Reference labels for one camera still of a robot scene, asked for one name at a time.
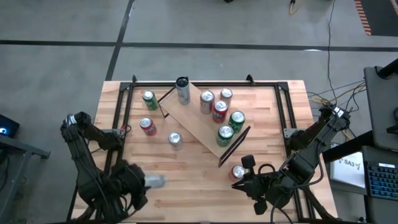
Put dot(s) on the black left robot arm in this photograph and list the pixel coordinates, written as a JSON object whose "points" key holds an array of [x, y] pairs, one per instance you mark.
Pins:
{"points": [[87, 174]]}

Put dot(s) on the white SA3 sign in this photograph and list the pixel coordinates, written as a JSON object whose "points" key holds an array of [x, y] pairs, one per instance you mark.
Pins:
{"points": [[348, 169]]}

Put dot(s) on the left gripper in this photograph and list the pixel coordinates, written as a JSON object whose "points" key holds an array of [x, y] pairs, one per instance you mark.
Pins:
{"points": [[129, 183]]}

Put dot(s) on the black tube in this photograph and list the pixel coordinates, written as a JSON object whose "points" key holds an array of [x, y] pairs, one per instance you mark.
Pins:
{"points": [[388, 70]]}

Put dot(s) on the wooden shelf black metal frame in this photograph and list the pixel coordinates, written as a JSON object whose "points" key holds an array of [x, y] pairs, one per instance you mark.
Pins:
{"points": [[199, 124]]}

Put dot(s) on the grey laptop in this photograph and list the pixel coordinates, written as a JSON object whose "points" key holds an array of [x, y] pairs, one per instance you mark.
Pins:
{"points": [[381, 109]]}

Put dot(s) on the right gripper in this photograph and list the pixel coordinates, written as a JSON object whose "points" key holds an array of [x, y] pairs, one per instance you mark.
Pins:
{"points": [[262, 188]]}

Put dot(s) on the slim can black lid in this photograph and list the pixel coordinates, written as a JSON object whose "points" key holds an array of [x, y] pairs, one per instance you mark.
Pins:
{"points": [[157, 181]]}

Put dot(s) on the green Sprite can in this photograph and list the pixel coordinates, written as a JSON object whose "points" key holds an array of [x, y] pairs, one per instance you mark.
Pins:
{"points": [[224, 137], [150, 101], [237, 123]]}

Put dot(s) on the black laptop backlit keyboard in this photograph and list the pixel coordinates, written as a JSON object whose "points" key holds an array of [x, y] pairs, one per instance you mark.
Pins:
{"points": [[382, 182]]}

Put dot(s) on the silver Diet Coke can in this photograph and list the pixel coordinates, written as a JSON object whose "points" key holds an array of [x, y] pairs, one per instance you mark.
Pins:
{"points": [[176, 141], [207, 104], [226, 96]]}

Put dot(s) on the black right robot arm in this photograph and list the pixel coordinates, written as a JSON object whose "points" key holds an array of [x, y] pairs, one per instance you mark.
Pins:
{"points": [[311, 146]]}

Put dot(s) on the black side desk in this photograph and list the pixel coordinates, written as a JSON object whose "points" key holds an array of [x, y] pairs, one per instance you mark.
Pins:
{"points": [[342, 149]]}

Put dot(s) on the grey metal side table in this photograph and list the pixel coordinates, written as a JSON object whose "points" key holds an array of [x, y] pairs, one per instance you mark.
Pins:
{"points": [[25, 149]]}

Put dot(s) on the black device blue light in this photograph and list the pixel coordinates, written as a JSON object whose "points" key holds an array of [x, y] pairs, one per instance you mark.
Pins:
{"points": [[7, 126]]}

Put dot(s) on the black mat orange striped edge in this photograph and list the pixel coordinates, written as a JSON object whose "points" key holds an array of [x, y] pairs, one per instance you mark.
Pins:
{"points": [[382, 18]]}

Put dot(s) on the red Fanta can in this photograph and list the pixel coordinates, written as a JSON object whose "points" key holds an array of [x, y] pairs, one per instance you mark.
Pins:
{"points": [[148, 127], [220, 112], [237, 171]]}

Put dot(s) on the white Celsius slim can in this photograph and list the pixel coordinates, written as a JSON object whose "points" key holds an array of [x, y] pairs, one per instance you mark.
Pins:
{"points": [[183, 93]]}

